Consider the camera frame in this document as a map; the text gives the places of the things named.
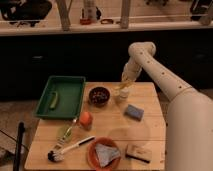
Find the white bottle on shelf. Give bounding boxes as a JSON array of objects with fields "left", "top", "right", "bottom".
[{"left": 83, "top": 0, "right": 101, "bottom": 23}]

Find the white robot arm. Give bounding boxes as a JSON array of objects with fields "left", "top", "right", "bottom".
[{"left": 122, "top": 42, "right": 213, "bottom": 171}]

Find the yellow banana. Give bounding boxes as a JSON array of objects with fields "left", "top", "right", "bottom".
[{"left": 115, "top": 82, "right": 128, "bottom": 90}]

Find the green plastic tray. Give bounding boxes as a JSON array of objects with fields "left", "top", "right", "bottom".
[{"left": 35, "top": 76, "right": 86, "bottom": 120}]

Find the dark bowl with beans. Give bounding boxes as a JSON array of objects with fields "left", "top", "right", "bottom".
[{"left": 89, "top": 87, "right": 110, "bottom": 107}]

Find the black pole left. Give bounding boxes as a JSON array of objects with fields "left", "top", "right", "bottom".
[{"left": 13, "top": 122, "right": 25, "bottom": 171}]

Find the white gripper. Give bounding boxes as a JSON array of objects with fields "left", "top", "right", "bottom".
[{"left": 121, "top": 62, "right": 142, "bottom": 87}]

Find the wooden block eraser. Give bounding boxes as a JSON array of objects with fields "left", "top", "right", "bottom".
[{"left": 125, "top": 144, "right": 152, "bottom": 163}]

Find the orange plate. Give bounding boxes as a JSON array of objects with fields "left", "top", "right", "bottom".
[{"left": 86, "top": 137, "right": 121, "bottom": 171}]

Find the red ring object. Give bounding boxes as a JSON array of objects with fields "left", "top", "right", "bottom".
[{"left": 80, "top": 18, "right": 91, "bottom": 25}]

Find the green cucumber toy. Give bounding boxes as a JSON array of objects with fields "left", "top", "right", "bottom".
[{"left": 49, "top": 91, "right": 58, "bottom": 110}]

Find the orange fruit on stand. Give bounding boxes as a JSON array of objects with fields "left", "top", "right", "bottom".
[{"left": 79, "top": 112, "right": 93, "bottom": 130}]

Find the blue sponge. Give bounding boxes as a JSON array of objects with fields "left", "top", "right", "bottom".
[{"left": 124, "top": 105, "right": 144, "bottom": 121}]

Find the black office chair base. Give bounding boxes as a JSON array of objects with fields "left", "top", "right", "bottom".
[{"left": 0, "top": 0, "right": 52, "bottom": 27}]

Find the grey folded cloth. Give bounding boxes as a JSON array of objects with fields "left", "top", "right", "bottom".
[{"left": 95, "top": 143, "right": 120, "bottom": 167}]

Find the white paper cup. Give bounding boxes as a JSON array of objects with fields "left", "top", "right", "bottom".
[{"left": 116, "top": 87, "right": 129, "bottom": 102}]

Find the white dish brush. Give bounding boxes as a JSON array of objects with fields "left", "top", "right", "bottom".
[{"left": 47, "top": 136, "right": 95, "bottom": 162}]

